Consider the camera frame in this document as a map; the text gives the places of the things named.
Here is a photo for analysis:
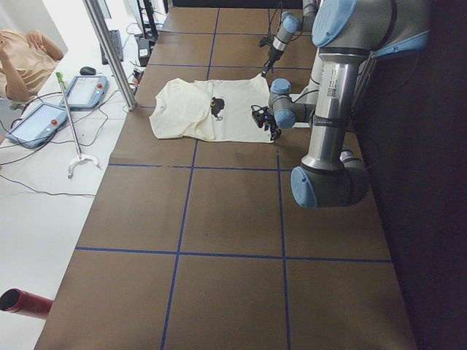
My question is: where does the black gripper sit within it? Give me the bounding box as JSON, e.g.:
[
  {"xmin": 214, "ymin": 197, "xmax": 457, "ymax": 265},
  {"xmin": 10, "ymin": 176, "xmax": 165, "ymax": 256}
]
[
  {"xmin": 250, "ymin": 105, "xmax": 282, "ymax": 141},
  {"xmin": 259, "ymin": 37, "xmax": 283, "ymax": 77}
]

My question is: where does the cream long-sleeve cat shirt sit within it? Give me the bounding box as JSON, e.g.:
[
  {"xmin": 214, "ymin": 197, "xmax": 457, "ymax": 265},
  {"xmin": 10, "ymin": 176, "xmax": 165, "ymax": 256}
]
[{"xmin": 149, "ymin": 75, "xmax": 271, "ymax": 143}]

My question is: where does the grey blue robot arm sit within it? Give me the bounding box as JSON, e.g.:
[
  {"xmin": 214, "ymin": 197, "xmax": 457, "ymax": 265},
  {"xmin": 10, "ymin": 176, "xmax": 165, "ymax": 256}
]
[
  {"xmin": 258, "ymin": 1, "xmax": 320, "ymax": 77},
  {"xmin": 252, "ymin": 1, "xmax": 431, "ymax": 208}
]

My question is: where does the black power adapter box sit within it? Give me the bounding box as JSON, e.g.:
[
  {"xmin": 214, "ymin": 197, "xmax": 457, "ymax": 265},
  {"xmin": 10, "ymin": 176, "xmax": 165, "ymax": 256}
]
[{"xmin": 136, "ymin": 37, "xmax": 151, "ymax": 67}]

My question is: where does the black computer keyboard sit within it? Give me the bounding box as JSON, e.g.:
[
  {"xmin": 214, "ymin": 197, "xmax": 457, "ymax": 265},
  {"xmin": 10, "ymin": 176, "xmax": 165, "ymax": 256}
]
[{"xmin": 100, "ymin": 29, "xmax": 124, "ymax": 65}]

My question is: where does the black computer mouse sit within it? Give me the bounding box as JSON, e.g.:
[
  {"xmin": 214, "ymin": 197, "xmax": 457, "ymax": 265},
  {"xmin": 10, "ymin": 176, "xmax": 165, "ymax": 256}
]
[{"xmin": 80, "ymin": 66, "xmax": 96, "ymax": 76}]

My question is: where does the far blue teach pendant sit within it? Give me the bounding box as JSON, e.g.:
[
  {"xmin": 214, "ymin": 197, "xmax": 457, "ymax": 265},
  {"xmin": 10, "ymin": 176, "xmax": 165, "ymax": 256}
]
[{"xmin": 66, "ymin": 75, "xmax": 109, "ymax": 111}]

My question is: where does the blue teach pendant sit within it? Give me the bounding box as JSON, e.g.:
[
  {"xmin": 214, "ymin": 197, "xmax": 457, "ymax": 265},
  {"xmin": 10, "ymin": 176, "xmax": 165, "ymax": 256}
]
[
  {"xmin": 66, "ymin": 75, "xmax": 109, "ymax": 111},
  {"xmin": 6, "ymin": 102, "xmax": 67, "ymax": 149}
]

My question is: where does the metal reacher grabber stick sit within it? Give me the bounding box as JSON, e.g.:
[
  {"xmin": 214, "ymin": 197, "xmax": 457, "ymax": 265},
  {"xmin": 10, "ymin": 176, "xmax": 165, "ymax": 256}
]
[{"xmin": 55, "ymin": 72, "xmax": 101, "ymax": 179}]

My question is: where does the near blue teach pendant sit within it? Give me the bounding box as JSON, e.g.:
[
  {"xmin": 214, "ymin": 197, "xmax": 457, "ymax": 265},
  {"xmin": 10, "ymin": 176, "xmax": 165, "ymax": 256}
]
[{"xmin": 6, "ymin": 102, "xmax": 67, "ymax": 149}]

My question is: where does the person in peach shirt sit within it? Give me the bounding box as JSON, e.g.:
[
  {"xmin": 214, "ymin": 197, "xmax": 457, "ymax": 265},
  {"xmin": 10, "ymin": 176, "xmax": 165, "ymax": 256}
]
[{"xmin": 1, "ymin": 30, "xmax": 63, "ymax": 102}]

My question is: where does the red cylinder tube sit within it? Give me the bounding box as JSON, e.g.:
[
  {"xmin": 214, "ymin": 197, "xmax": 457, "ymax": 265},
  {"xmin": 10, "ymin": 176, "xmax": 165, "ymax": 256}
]
[{"xmin": 1, "ymin": 289, "xmax": 53, "ymax": 319}]

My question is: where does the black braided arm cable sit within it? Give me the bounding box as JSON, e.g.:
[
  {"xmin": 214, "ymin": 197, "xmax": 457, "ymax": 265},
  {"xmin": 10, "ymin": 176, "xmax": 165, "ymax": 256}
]
[{"xmin": 287, "ymin": 87, "xmax": 318, "ymax": 105}]

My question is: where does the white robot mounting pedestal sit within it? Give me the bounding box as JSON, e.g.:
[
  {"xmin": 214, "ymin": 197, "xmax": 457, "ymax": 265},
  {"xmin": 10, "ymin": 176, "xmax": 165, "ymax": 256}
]
[{"xmin": 289, "ymin": 54, "xmax": 325, "ymax": 129}]

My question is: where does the aluminium frame post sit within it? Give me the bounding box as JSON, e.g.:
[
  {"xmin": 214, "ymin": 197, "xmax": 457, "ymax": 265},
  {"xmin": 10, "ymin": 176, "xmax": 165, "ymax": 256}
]
[{"xmin": 82, "ymin": 0, "xmax": 136, "ymax": 111}]

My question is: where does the black floor cable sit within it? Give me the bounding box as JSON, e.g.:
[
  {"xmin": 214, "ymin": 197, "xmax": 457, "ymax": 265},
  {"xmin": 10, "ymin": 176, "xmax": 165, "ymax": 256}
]
[{"xmin": 0, "ymin": 87, "xmax": 117, "ymax": 200}]

